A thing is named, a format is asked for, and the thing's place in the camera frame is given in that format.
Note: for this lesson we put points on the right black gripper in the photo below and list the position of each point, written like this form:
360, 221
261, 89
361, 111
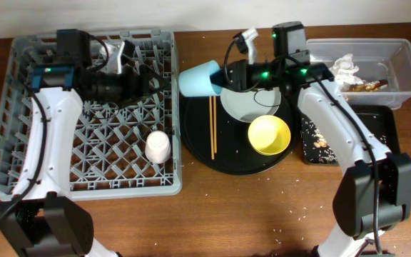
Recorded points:
242, 76

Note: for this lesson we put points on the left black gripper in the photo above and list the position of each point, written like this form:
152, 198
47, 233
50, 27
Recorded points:
134, 91

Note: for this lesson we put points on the light blue plastic cup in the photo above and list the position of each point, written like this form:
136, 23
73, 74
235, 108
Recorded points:
196, 82

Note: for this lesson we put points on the pink plastic cup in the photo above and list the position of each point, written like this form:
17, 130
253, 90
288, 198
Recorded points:
158, 147

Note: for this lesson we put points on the yellow plastic bowl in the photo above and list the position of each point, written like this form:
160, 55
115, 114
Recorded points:
269, 135

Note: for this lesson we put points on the food scraps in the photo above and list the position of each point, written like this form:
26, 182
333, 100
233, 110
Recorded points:
319, 141

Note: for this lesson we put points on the gold foil wrapper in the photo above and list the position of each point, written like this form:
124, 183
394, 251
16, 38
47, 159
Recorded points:
369, 86

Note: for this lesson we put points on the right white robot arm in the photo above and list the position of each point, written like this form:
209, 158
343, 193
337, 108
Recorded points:
375, 192

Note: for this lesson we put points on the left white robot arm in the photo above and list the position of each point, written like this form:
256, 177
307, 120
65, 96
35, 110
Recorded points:
41, 219

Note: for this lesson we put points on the grey dishwasher rack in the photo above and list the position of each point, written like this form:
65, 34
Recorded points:
108, 152

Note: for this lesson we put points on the right wooden chopstick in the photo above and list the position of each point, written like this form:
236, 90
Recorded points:
214, 126

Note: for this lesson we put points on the wooden chopstick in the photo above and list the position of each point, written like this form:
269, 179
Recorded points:
214, 126
210, 107

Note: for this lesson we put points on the left wooden chopstick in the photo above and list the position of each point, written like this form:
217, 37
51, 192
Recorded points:
210, 107

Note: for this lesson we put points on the round black tray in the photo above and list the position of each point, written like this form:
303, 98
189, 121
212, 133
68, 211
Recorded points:
235, 155

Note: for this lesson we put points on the crumpled white tissue in bin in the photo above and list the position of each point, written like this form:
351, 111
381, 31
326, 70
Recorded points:
344, 71

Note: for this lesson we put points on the clear plastic bin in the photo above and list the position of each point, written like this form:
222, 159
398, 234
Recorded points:
377, 59

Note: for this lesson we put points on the black rectangular bin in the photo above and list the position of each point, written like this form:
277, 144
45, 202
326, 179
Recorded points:
378, 119

